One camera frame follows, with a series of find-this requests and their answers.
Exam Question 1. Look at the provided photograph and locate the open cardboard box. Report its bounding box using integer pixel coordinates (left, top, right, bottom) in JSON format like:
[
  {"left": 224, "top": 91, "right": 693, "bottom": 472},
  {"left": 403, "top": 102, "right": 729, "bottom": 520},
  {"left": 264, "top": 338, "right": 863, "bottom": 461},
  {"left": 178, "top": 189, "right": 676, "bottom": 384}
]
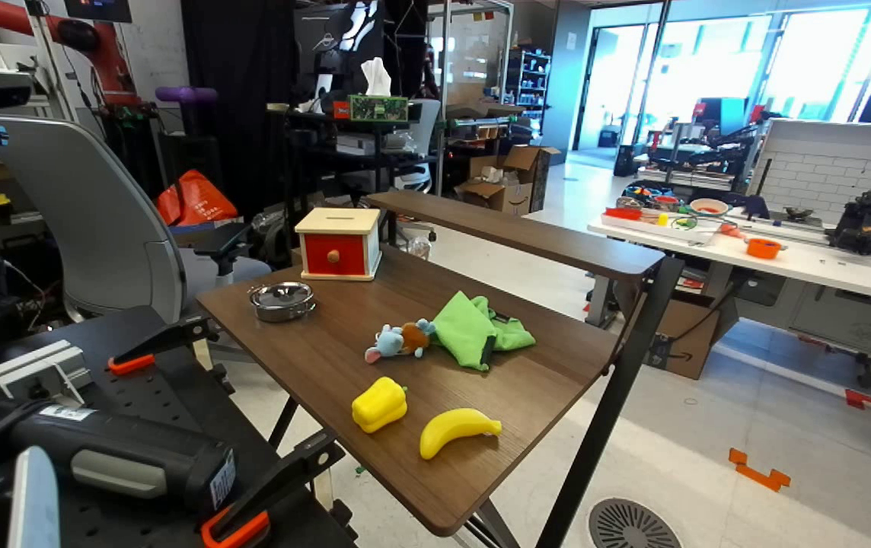
[{"left": 453, "top": 142, "right": 552, "bottom": 216}]

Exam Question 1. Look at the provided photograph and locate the black handheld device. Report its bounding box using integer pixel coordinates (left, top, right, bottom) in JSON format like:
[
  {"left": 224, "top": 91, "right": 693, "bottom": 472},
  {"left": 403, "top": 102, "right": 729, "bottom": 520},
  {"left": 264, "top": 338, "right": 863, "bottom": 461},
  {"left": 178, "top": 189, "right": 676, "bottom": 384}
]
[{"left": 5, "top": 405, "right": 241, "bottom": 511}]

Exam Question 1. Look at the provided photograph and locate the green tissue box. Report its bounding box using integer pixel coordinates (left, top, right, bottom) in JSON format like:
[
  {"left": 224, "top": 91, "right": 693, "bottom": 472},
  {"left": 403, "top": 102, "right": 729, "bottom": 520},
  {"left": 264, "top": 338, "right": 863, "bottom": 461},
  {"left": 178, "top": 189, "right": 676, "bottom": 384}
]
[{"left": 346, "top": 91, "right": 415, "bottom": 124}]

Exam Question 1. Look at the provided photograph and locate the long brown wooden bench table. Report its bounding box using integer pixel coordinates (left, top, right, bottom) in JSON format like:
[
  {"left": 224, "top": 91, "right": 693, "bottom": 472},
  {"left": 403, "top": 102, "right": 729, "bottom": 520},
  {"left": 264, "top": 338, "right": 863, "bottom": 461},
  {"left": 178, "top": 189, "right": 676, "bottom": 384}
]
[{"left": 365, "top": 189, "right": 666, "bottom": 283}]

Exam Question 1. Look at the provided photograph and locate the yellow toy bell pepper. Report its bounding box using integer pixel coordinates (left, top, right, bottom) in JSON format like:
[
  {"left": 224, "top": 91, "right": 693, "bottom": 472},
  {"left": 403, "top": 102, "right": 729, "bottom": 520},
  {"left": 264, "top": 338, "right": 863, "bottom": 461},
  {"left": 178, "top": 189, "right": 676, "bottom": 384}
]
[{"left": 349, "top": 375, "right": 412, "bottom": 434}]

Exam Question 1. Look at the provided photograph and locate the steel pot with lid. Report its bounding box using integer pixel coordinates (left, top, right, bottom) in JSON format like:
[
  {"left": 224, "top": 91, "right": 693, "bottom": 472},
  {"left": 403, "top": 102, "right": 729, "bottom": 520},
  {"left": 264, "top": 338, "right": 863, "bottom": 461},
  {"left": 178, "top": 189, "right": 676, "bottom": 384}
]
[{"left": 246, "top": 279, "right": 321, "bottom": 326}]

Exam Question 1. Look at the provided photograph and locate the blue plush toy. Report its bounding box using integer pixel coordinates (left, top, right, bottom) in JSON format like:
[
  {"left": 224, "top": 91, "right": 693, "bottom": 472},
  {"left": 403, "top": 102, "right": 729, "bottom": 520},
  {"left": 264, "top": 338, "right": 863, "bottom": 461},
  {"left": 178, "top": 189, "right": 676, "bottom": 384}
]
[{"left": 362, "top": 318, "right": 435, "bottom": 366}]

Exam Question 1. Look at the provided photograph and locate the black clamp with orange handle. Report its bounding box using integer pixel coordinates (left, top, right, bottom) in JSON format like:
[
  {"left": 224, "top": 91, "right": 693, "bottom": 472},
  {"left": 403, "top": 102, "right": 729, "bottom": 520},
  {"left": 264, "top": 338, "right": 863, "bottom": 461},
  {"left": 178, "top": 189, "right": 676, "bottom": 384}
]
[
  {"left": 199, "top": 429, "right": 346, "bottom": 548},
  {"left": 103, "top": 313, "right": 224, "bottom": 380}
]

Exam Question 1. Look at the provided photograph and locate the wooden box with red drawer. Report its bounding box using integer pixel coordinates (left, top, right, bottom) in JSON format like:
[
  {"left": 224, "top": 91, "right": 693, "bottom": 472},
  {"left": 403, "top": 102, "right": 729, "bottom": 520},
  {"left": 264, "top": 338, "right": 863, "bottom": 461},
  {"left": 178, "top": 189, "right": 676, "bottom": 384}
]
[{"left": 294, "top": 205, "right": 387, "bottom": 283}]

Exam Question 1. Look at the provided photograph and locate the grey plastic chair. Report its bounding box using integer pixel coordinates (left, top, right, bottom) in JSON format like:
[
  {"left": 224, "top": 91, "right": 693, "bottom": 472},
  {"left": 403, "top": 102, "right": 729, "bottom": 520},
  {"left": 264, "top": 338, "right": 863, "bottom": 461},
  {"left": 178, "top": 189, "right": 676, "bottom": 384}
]
[{"left": 0, "top": 114, "right": 278, "bottom": 330}]

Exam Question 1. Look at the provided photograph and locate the orange bag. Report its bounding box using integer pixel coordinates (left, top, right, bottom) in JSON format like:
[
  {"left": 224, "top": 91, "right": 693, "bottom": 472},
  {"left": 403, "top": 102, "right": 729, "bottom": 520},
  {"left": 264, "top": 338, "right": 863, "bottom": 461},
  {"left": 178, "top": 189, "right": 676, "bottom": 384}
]
[{"left": 153, "top": 168, "right": 241, "bottom": 229}]

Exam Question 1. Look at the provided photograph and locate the round floor drain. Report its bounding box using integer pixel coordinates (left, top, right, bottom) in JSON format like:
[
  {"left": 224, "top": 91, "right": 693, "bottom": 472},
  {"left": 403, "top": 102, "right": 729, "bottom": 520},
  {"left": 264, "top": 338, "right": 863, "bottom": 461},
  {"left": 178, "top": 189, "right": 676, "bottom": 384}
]
[{"left": 588, "top": 496, "right": 684, "bottom": 548}]

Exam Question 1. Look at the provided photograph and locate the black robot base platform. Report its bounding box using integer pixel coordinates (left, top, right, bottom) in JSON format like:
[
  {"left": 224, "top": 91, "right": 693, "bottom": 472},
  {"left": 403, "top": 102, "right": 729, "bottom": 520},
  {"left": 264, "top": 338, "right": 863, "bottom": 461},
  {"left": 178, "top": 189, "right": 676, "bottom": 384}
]
[{"left": 0, "top": 303, "right": 356, "bottom": 548}]

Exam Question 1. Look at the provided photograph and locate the orange floor tape marker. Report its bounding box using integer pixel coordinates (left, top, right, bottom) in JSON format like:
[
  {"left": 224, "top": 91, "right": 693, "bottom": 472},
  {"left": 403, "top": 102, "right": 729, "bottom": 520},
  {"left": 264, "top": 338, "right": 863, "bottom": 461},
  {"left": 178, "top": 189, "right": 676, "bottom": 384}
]
[{"left": 726, "top": 446, "right": 795, "bottom": 496}]

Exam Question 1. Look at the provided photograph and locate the white work table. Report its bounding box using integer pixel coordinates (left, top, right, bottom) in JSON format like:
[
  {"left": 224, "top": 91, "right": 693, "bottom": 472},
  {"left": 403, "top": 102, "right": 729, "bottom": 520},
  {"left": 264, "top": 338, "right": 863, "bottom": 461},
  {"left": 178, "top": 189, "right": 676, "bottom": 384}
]
[{"left": 585, "top": 201, "right": 871, "bottom": 308}]

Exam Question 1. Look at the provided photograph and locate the cardboard box under table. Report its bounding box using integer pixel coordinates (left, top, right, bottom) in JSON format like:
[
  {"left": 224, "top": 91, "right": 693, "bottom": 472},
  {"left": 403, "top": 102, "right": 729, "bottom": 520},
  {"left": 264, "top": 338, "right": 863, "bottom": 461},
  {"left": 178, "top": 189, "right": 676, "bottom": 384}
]
[{"left": 646, "top": 291, "right": 726, "bottom": 380}]

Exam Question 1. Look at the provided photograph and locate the green towel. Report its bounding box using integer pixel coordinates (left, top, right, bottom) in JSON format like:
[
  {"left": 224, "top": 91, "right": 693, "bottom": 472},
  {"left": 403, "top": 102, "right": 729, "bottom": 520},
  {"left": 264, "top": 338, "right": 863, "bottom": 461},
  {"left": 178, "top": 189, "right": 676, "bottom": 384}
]
[{"left": 431, "top": 290, "right": 538, "bottom": 375}]

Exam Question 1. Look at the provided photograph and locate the yellow toy banana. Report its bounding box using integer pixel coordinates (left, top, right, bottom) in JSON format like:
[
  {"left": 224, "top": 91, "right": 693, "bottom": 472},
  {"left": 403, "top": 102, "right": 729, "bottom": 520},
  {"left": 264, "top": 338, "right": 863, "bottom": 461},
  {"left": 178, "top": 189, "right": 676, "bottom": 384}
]
[{"left": 418, "top": 405, "right": 507, "bottom": 462}]

